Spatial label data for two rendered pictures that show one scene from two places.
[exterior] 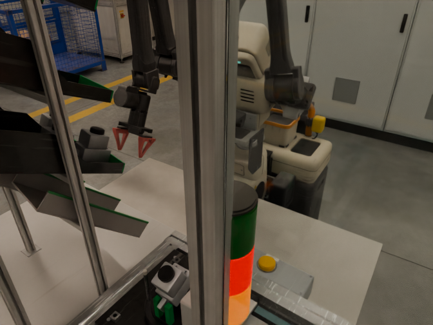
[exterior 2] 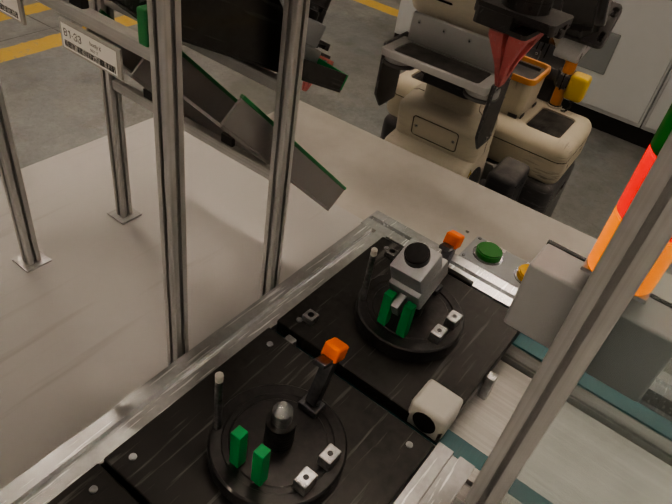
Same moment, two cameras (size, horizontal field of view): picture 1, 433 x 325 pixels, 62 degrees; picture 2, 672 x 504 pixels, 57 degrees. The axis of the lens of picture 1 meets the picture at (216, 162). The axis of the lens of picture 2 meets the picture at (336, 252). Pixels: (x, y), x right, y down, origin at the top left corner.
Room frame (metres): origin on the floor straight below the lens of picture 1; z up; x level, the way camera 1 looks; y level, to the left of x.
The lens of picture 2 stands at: (-0.09, 0.23, 1.54)
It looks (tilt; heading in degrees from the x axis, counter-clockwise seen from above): 40 degrees down; 355
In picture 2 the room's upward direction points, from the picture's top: 11 degrees clockwise
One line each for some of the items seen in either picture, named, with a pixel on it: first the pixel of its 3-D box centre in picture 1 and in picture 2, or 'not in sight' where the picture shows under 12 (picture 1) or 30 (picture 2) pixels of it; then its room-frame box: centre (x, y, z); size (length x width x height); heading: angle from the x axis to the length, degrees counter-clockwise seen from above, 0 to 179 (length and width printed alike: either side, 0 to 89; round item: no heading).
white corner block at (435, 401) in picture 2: not in sight; (433, 410); (0.33, 0.05, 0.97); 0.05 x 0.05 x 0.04; 55
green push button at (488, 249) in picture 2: not in sight; (488, 254); (0.63, -0.06, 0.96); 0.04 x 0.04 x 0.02
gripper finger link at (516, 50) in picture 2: not in sight; (502, 46); (0.66, 0.01, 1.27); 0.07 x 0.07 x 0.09; 54
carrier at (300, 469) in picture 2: not in sight; (280, 427); (0.25, 0.22, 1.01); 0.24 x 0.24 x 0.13; 55
